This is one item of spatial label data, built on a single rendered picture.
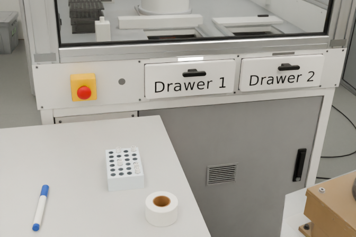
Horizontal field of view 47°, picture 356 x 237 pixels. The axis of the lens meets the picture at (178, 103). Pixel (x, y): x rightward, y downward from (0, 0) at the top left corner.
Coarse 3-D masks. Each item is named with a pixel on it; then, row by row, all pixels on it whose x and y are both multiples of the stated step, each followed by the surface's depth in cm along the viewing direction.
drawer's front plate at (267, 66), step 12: (252, 60) 132; (264, 60) 133; (276, 60) 134; (288, 60) 135; (300, 60) 136; (312, 60) 137; (252, 72) 134; (264, 72) 135; (276, 72) 136; (288, 72) 137; (300, 72) 138; (312, 72) 139; (240, 84) 135; (264, 84) 137; (276, 84) 138; (288, 84) 139; (300, 84) 140; (312, 84) 141
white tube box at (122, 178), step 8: (112, 152) 105; (128, 152) 105; (136, 152) 105; (112, 160) 102; (128, 160) 103; (136, 160) 102; (112, 168) 99; (120, 168) 99; (128, 168) 100; (112, 176) 96; (120, 176) 96; (128, 176) 96; (136, 176) 96; (112, 184) 96; (120, 184) 96; (128, 184) 97; (136, 184) 97
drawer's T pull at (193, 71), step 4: (184, 72) 124; (188, 72) 125; (192, 72) 125; (196, 72) 125; (200, 72) 125; (204, 72) 125; (184, 76) 124; (188, 76) 125; (192, 76) 125; (196, 76) 125
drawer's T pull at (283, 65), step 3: (282, 63) 134; (285, 63) 134; (288, 63) 134; (279, 66) 132; (282, 66) 132; (285, 66) 132; (288, 66) 132; (291, 66) 132; (294, 66) 132; (297, 66) 132; (279, 69) 131; (282, 69) 132; (285, 69) 132; (288, 69) 132; (291, 69) 132; (294, 69) 133; (297, 69) 133
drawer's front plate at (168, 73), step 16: (160, 64) 126; (176, 64) 126; (192, 64) 127; (208, 64) 129; (224, 64) 130; (160, 80) 127; (176, 80) 128; (192, 80) 130; (208, 80) 131; (224, 80) 132; (160, 96) 130; (176, 96) 131
